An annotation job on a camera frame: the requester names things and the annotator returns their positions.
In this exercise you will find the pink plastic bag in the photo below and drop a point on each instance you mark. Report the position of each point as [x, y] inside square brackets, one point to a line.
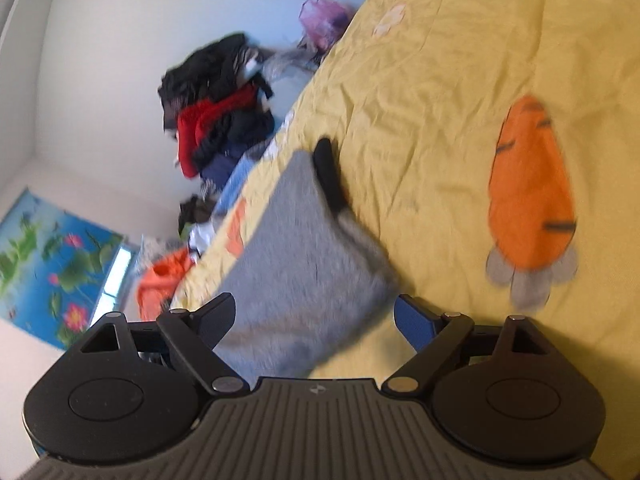
[322, 20]

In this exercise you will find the black padded jacket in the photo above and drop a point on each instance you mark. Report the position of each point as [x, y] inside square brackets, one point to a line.
[240, 125]

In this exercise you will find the orange plastic bag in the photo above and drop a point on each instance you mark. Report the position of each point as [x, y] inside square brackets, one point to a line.
[160, 280]

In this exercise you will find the blue lotus flower curtain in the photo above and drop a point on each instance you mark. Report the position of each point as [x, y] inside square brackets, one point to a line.
[45, 265]

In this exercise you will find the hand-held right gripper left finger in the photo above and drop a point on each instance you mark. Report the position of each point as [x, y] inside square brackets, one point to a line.
[222, 310]

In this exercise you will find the yellow printed bedspread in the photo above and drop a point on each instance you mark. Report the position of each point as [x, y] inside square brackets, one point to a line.
[450, 110]

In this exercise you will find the dark brown cloth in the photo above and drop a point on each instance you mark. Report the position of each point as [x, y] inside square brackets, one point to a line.
[197, 212]

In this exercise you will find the clear plastic bag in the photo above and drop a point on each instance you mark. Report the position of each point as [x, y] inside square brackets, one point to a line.
[287, 67]

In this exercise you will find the window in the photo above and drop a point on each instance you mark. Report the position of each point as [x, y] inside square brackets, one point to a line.
[115, 280]

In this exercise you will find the grey knit sweater navy sleeves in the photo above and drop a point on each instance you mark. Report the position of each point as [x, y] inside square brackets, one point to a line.
[300, 270]

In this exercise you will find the white crumpled cloth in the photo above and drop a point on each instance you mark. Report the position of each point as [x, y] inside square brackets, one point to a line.
[202, 242]

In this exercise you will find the light blue knit garment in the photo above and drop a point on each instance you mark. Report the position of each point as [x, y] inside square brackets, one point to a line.
[237, 180]

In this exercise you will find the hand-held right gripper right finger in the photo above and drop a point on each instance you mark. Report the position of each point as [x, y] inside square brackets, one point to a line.
[415, 322]

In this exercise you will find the black garment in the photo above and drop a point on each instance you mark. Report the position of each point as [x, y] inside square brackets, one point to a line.
[210, 70]

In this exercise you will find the navy garment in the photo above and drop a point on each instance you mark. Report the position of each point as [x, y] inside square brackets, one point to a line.
[220, 167]

